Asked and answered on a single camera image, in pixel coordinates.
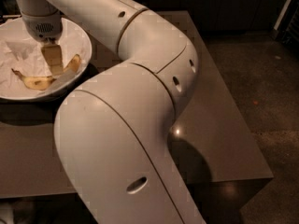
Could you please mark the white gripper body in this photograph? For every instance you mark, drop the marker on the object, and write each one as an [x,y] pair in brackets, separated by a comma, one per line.
[42,28]

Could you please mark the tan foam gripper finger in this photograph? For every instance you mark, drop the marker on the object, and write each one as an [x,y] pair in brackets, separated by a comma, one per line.
[53,56]

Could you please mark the yellow banana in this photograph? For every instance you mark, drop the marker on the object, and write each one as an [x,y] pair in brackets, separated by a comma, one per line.
[42,83]

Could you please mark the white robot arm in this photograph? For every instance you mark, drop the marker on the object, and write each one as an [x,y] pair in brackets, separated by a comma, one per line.
[111,131]

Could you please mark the white ceramic bowl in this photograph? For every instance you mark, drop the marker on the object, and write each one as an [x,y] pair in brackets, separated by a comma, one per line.
[73,40]

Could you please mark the white paper napkin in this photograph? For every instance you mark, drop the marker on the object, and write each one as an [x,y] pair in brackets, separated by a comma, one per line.
[26,57]

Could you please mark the dark tray at table edge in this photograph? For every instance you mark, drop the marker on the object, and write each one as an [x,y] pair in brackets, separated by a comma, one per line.
[5,18]

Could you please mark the white object under table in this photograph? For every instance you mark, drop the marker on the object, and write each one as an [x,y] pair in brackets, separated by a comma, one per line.
[6,214]

